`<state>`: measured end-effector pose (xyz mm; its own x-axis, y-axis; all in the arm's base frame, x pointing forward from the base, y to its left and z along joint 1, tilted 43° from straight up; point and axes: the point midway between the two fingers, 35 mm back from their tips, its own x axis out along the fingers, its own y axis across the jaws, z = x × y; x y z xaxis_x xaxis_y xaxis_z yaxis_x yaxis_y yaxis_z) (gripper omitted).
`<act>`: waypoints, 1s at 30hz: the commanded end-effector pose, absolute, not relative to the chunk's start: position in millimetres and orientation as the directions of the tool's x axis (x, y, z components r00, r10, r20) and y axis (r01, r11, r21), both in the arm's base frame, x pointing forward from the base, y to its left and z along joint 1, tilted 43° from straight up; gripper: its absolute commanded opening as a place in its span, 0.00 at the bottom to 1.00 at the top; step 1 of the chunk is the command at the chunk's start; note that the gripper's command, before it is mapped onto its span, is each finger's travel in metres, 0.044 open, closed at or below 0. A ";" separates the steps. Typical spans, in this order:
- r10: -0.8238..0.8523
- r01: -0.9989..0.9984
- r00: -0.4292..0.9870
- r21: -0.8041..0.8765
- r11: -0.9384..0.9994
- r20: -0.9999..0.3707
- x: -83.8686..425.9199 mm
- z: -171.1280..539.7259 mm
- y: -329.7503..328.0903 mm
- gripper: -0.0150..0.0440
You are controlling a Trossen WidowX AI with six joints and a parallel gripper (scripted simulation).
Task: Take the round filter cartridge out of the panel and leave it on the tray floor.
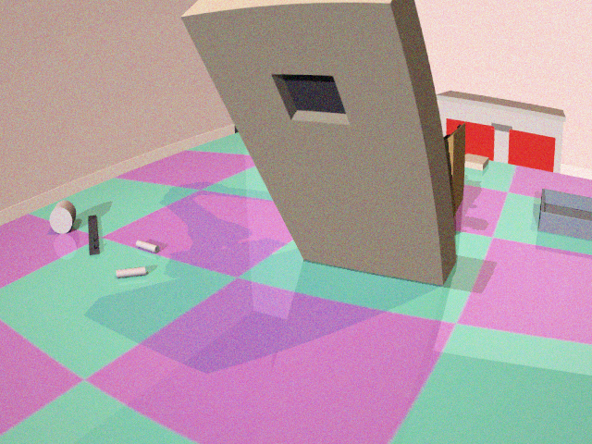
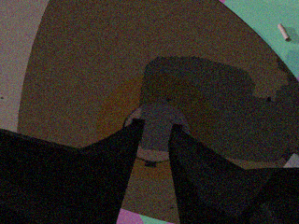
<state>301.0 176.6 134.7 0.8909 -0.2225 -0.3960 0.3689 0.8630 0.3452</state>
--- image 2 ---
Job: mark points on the tan panel with square opening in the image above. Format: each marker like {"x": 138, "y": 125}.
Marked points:
{"x": 93, "y": 62}

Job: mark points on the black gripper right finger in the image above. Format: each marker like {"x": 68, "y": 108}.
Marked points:
{"x": 213, "y": 190}

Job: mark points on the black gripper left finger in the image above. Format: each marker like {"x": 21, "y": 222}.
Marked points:
{"x": 95, "y": 177}

